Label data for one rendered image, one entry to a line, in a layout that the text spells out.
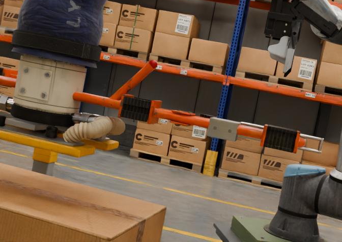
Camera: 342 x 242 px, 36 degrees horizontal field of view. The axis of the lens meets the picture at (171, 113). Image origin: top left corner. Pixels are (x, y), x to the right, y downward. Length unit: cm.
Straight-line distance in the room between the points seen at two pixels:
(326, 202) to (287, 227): 18
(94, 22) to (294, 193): 106
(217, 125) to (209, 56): 723
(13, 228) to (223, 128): 53
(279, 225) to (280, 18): 101
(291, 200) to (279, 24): 93
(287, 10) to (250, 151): 712
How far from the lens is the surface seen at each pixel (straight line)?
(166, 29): 861
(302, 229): 204
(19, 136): 128
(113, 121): 135
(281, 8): 128
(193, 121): 126
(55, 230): 119
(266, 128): 123
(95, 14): 135
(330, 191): 199
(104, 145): 140
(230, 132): 124
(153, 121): 129
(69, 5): 131
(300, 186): 202
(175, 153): 856
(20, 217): 123
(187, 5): 996
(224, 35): 979
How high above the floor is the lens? 128
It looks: 3 degrees down
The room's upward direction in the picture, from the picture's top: 11 degrees clockwise
